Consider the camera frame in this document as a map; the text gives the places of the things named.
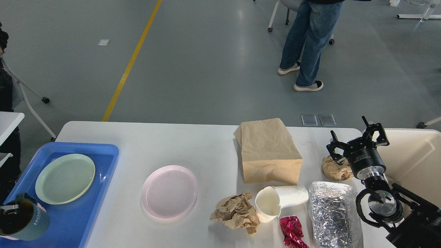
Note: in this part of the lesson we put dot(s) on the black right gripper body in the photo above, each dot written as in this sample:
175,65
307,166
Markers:
364,158

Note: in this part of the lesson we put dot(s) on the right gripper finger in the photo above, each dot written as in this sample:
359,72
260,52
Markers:
334,144
374,135

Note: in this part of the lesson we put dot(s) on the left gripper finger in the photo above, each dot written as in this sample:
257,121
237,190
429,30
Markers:
9,209

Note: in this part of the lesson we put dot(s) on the teal mug yellow inside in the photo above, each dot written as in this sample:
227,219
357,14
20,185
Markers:
27,220

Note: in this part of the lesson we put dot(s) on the pink plate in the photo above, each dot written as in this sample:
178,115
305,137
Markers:
170,192

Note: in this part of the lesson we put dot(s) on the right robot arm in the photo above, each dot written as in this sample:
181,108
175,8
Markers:
410,220

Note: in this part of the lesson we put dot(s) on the small crumpled brown paper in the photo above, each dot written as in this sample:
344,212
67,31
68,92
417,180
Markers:
335,171

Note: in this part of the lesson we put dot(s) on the beige plastic bin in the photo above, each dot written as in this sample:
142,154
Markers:
413,160

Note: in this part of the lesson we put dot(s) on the chair caster right edge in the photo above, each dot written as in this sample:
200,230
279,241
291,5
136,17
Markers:
423,125

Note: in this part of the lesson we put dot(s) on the silver foil bag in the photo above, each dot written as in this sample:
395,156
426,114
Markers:
334,216

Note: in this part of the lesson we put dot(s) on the blue plastic tray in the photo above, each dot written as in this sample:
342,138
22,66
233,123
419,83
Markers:
71,223

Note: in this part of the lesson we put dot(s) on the light green plate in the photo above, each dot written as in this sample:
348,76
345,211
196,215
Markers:
65,179

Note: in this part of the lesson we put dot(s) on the brown paper bag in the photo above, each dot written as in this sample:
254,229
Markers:
268,152

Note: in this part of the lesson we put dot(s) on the white paper cup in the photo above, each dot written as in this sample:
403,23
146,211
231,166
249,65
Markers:
272,199

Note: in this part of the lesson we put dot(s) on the white side table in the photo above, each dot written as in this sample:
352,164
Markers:
8,122

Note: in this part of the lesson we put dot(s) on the red foil wrapper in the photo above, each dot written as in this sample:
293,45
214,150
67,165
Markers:
291,228

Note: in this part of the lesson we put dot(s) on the crumpled brown paper ball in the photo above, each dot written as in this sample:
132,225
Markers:
236,212

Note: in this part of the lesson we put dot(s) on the person in blue jeans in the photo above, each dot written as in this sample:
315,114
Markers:
311,31

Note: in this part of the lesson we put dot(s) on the white stand base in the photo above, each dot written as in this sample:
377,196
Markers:
429,8

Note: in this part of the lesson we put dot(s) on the white office chair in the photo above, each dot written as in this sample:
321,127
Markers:
280,20

